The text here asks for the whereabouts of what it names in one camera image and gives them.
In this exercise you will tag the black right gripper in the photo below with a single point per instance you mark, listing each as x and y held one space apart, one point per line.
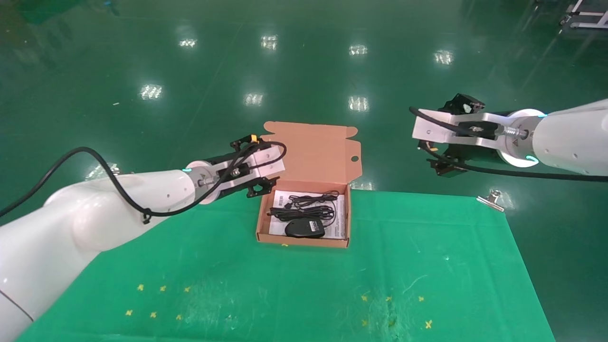
470 153

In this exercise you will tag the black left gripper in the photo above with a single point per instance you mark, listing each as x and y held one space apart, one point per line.
235 188

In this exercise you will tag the black computer mouse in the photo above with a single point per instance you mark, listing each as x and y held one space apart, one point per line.
301 230

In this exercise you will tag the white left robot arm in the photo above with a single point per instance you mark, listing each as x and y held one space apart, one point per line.
95 213

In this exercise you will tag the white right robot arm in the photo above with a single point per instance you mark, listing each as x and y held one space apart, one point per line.
570 137

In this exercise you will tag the open brown cardboard box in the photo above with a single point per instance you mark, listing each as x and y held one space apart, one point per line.
313 152

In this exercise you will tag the metal cloth clip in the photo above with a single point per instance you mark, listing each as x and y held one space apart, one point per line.
491 200

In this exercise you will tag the green tablecloth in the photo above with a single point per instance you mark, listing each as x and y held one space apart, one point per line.
332 285

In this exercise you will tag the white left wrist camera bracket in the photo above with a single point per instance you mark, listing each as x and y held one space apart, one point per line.
266 161

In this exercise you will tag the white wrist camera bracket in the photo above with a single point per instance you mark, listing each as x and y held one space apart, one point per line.
437 128
266 161

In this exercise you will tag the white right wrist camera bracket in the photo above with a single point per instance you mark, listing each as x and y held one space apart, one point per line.
437 128

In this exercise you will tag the white metal table frame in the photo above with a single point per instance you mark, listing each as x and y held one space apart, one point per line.
586 16

